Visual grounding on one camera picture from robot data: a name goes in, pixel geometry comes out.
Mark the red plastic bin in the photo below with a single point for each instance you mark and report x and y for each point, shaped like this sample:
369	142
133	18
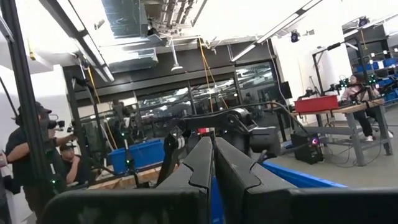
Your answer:
315	104

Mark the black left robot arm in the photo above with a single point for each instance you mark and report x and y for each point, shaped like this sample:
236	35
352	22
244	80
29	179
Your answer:
217	119

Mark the black frame post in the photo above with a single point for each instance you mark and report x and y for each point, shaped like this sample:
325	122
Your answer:
76	124
21	93

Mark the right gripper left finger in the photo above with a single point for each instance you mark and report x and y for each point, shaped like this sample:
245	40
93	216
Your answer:
202	168

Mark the white ceiling light strip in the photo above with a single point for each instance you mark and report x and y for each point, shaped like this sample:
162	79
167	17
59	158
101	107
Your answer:
273	31
90	46

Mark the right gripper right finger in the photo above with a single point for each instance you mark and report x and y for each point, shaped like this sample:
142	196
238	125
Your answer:
236	174

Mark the person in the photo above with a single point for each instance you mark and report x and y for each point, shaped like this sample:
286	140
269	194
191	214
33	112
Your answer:
18	149
73	168
351	90

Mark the wooden workbench grey legs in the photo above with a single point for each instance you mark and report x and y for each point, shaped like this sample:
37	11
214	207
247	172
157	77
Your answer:
357	108

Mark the black wall monitor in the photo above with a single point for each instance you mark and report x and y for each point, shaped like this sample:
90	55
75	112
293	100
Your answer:
286	90

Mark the black background robot arm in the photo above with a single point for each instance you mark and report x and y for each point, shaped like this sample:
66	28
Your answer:
335	85

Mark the black rack blue bins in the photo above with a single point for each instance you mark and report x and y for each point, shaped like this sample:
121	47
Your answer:
381	65

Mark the black handheld camera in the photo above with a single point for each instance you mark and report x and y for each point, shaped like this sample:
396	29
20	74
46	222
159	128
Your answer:
56	124

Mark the black wall spotlight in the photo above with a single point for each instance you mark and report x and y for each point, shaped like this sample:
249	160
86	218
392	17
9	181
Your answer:
294	36

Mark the blue plastic bin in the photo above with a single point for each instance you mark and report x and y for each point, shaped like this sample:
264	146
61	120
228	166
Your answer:
298	179
146	154

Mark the grey ceiling duct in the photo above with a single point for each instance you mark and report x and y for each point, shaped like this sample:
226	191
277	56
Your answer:
130	18

